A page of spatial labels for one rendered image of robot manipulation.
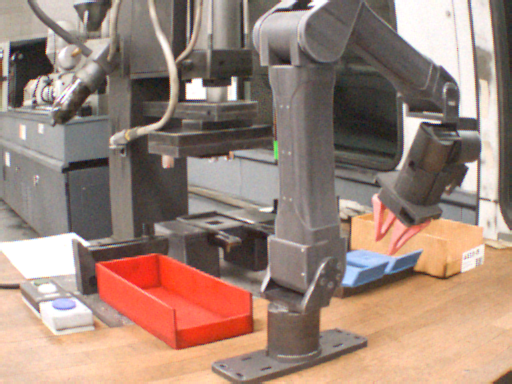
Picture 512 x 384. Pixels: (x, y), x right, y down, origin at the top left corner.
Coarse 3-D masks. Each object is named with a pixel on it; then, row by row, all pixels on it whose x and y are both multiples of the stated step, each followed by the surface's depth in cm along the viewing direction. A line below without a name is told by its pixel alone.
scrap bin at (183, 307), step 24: (96, 264) 107; (120, 264) 110; (144, 264) 112; (168, 264) 111; (120, 288) 100; (144, 288) 113; (168, 288) 113; (192, 288) 106; (216, 288) 101; (240, 288) 96; (120, 312) 102; (144, 312) 95; (168, 312) 88; (192, 312) 102; (216, 312) 101; (240, 312) 96; (168, 336) 90; (192, 336) 90; (216, 336) 92
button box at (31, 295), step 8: (16, 288) 110; (24, 288) 102; (32, 288) 102; (56, 288) 102; (24, 296) 103; (32, 296) 98; (40, 296) 98; (48, 296) 99; (56, 296) 99; (64, 296) 99; (72, 296) 100; (32, 304) 99
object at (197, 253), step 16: (176, 240) 117; (192, 240) 116; (256, 240) 124; (176, 256) 118; (192, 256) 117; (208, 256) 119; (224, 256) 132; (240, 256) 128; (256, 256) 124; (208, 272) 119
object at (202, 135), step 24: (216, 96) 120; (192, 120) 119; (216, 120) 115; (240, 120) 121; (168, 144) 115; (192, 144) 114; (216, 144) 117; (240, 144) 119; (264, 144) 122; (168, 168) 121
